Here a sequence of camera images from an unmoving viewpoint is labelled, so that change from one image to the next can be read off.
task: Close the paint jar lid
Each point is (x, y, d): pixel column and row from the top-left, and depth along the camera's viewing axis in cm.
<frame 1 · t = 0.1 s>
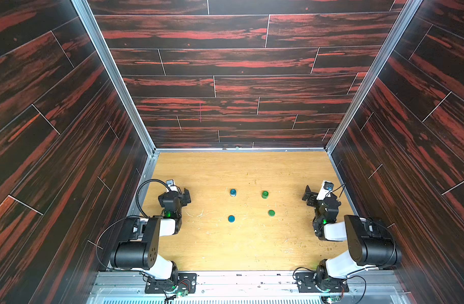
left hand: (177, 190, 94), fingers open
right hand: (322, 188, 91), fingers open
blue paint jar: (232, 192, 101), point 3 cm above the table
green paint jar: (265, 194, 100), point 2 cm above the table
blue jar lid: (231, 218, 93), on the table
green jar lid: (271, 213, 95), on the table

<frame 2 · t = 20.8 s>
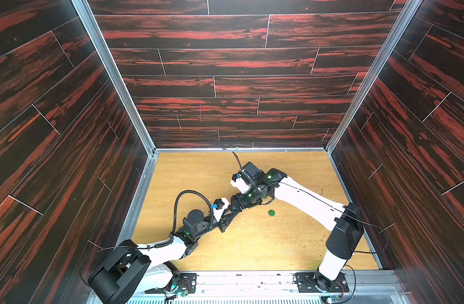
left hand: (236, 209, 78), fingers open
right hand: (240, 203, 80), fingers open
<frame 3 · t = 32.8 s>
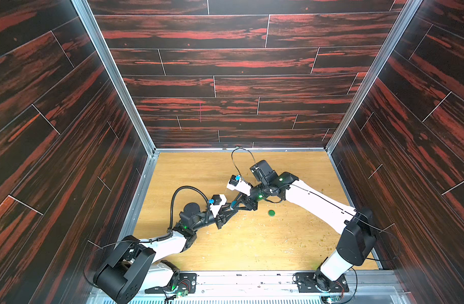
left hand: (235, 209, 77), fingers open
right hand: (238, 200, 79), fingers open
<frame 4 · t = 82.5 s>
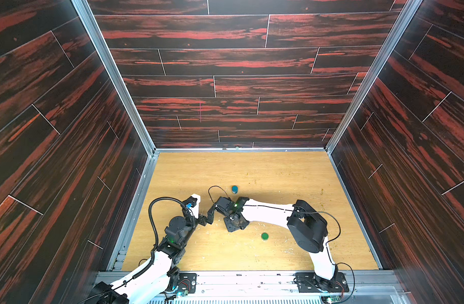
left hand: (206, 200, 80), fingers open
right hand: (235, 222, 91), fingers open
green jar lid: (265, 236, 88), on the table
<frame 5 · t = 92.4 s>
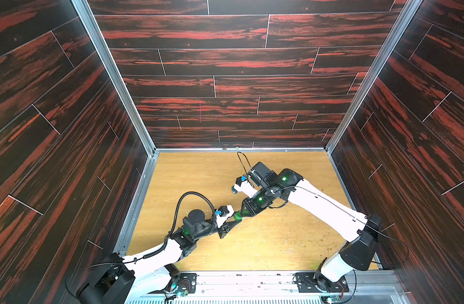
left hand: (239, 217, 75), fingers open
right hand: (246, 209, 74), fingers open
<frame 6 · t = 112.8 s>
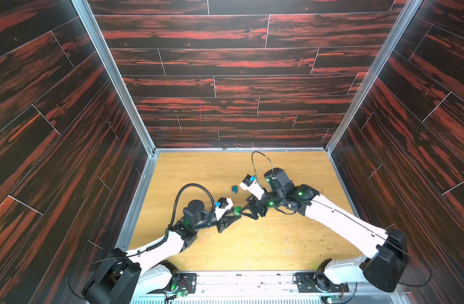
left hand: (238, 214, 76), fingers open
right hand: (247, 202, 76), fingers open
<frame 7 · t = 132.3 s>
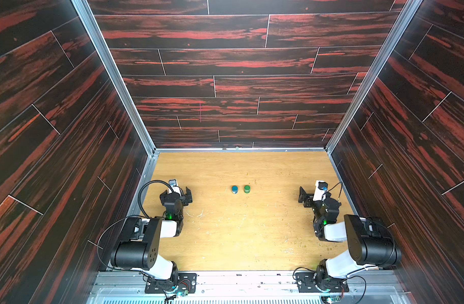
left hand: (178, 189, 93), fingers open
right hand: (315, 187, 91), fingers open
